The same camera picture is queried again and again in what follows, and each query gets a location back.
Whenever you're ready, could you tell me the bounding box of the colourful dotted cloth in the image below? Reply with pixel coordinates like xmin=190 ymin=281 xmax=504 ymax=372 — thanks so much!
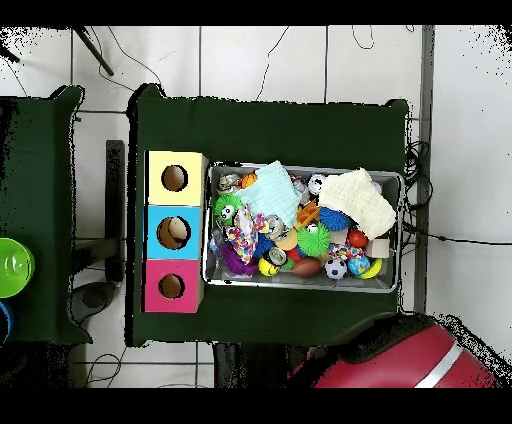
xmin=224 ymin=203 xmax=272 ymax=264

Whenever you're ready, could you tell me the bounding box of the purple spiky ball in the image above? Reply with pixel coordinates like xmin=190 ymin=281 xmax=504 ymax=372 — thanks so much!
xmin=219 ymin=242 xmax=258 ymax=277

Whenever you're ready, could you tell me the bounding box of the wooden box with three holes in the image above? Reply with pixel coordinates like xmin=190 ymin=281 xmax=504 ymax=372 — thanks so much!
xmin=141 ymin=149 xmax=210 ymax=314

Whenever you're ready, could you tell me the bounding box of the clear mesh bin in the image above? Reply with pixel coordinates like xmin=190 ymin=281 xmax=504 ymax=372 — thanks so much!
xmin=201 ymin=160 xmax=404 ymax=294

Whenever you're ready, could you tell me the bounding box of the mint knitted cloth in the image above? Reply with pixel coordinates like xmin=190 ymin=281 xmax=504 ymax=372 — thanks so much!
xmin=234 ymin=160 xmax=303 ymax=229

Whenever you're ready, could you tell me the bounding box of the silver drink can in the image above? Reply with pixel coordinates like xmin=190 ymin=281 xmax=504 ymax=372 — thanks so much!
xmin=265 ymin=214 xmax=289 ymax=241

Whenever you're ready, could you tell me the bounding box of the green spiky googly-eyed ball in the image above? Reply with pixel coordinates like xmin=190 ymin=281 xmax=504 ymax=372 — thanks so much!
xmin=213 ymin=193 xmax=246 ymax=227
xmin=296 ymin=221 xmax=332 ymax=258

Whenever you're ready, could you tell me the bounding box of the small brown football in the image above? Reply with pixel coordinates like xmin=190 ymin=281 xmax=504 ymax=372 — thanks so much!
xmin=290 ymin=256 xmax=323 ymax=279

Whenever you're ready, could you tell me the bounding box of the blue spiky ball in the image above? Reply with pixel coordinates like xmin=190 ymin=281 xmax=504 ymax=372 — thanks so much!
xmin=318 ymin=206 xmax=355 ymax=232

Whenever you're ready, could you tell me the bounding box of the small soccer ball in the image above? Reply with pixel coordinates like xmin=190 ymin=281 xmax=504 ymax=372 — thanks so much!
xmin=323 ymin=256 xmax=348 ymax=280

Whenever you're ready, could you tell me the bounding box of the cream knitted cloth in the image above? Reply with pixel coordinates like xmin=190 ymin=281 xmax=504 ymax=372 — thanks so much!
xmin=317 ymin=166 xmax=398 ymax=241

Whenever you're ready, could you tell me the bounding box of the black upright stand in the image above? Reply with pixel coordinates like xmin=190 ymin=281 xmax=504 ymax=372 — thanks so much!
xmin=104 ymin=139 xmax=126 ymax=283

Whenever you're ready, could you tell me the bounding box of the grey round stand base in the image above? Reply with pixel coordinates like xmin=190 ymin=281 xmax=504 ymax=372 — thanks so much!
xmin=69 ymin=280 xmax=118 ymax=326

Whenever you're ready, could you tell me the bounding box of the dark green side tablecloth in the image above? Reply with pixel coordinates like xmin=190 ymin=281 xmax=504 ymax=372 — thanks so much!
xmin=0 ymin=84 xmax=93 ymax=346

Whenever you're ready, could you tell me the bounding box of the black tripod leg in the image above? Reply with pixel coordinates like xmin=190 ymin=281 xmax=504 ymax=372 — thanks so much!
xmin=0 ymin=42 xmax=20 ymax=65
xmin=72 ymin=26 xmax=115 ymax=77

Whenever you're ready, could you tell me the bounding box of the green bowl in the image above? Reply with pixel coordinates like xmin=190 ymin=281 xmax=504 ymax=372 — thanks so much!
xmin=0 ymin=237 xmax=36 ymax=299

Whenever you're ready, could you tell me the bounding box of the blue bowl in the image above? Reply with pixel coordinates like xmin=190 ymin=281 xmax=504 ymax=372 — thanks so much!
xmin=0 ymin=300 xmax=14 ymax=346

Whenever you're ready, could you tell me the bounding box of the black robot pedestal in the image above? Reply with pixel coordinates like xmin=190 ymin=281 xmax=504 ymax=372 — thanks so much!
xmin=212 ymin=342 xmax=311 ymax=388

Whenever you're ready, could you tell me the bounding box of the black cable bundle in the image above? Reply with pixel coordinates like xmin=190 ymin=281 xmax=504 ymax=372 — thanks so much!
xmin=403 ymin=139 xmax=434 ymax=211

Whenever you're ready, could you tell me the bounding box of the black floor cable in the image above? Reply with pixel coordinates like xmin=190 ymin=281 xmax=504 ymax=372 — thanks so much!
xmin=401 ymin=221 xmax=512 ymax=246

